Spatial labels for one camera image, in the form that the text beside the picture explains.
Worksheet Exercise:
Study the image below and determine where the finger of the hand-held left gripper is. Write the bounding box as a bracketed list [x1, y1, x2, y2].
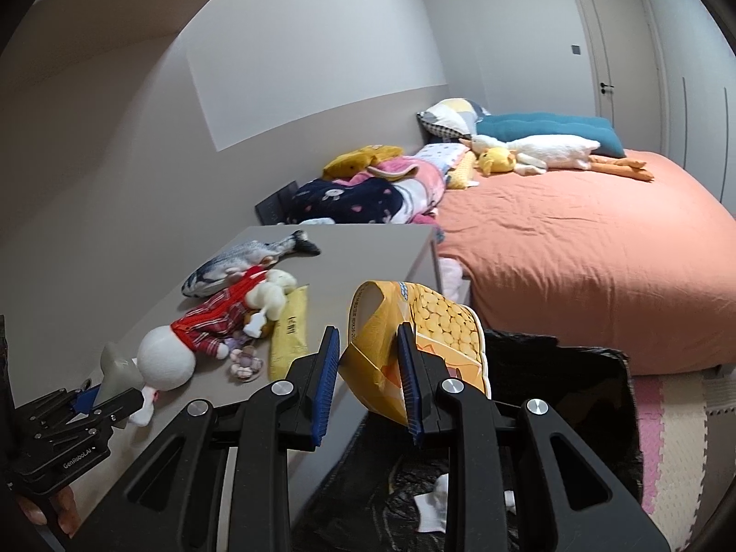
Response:
[91, 388, 144, 432]
[63, 379, 102, 418]

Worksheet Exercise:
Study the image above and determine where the bin with black bag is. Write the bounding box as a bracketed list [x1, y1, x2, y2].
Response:
[293, 329, 646, 552]

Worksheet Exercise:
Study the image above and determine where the grey desk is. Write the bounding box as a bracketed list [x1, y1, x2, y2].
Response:
[11, 224, 445, 552]

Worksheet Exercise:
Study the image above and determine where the white goose plush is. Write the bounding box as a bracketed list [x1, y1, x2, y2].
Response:
[459, 134, 655, 184]

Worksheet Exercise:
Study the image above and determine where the patterned checked pillow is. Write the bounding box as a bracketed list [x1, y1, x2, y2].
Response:
[417, 98, 491, 140]

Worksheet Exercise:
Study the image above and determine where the grey door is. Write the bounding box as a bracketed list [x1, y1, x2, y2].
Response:
[572, 0, 663, 154]

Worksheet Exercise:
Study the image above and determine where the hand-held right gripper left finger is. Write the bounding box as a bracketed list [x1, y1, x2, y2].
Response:
[69, 325, 341, 552]

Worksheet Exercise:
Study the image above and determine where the yellow dotted pillow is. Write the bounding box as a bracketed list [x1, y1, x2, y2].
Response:
[447, 152, 480, 191]

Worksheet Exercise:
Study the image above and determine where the bed with orange sheet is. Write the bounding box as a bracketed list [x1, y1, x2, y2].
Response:
[434, 149, 736, 378]

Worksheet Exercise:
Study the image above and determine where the yellow snack bag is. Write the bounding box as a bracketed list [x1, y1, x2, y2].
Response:
[338, 280, 491, 424]

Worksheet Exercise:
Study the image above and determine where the light pink cloth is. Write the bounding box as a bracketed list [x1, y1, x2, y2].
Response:
[440, 258, 464, 295]

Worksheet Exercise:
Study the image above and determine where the crumpled white tissue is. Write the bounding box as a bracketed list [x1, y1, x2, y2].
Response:
[415, 474, 455, 535]

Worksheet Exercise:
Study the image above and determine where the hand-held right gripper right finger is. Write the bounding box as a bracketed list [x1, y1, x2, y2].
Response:
[396, 322, 671, 552]

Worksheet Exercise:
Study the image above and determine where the yellow packet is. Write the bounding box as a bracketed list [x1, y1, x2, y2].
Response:
[267, 284, 310, 382]

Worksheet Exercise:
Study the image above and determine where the yellow duck plush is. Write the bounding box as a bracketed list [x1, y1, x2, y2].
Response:
[476, 146, 517, 178]

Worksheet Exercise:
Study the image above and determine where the pink and beige foam mat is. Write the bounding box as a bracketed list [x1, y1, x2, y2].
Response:
[631, 371, 732, 548]

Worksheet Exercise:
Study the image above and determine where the white wardrobe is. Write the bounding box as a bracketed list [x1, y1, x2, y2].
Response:
[644, 0, 736, 203]

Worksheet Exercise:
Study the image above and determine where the navy patterned blanket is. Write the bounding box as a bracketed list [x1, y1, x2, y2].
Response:
[287, 177, 407, 225]

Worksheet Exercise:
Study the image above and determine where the person's left hand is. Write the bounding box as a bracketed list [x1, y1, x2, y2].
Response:
[16, 482, 80, 539]

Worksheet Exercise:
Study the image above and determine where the white doll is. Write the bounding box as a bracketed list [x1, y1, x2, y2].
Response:
[127, 269, 298, 427]

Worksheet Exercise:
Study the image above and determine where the teal pillow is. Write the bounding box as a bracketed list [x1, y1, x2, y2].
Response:
[476, 114, 627, 160]

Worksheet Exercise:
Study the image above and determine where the yellow plush toy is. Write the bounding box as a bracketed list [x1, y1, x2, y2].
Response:
[322, 145, 406, 181]

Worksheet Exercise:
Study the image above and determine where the grey fish plush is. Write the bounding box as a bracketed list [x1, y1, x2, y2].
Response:
[181, 229, 322, 299]

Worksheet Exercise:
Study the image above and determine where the white dotted pillow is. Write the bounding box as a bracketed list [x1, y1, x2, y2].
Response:
[414, 143, 470, 171]

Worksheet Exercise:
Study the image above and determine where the pink cat print blanket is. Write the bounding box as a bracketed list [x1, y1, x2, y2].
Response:
[411, 213, 447, 243]

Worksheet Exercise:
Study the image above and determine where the small flower ornament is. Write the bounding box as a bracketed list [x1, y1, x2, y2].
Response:
[228, 347, 265, 382]

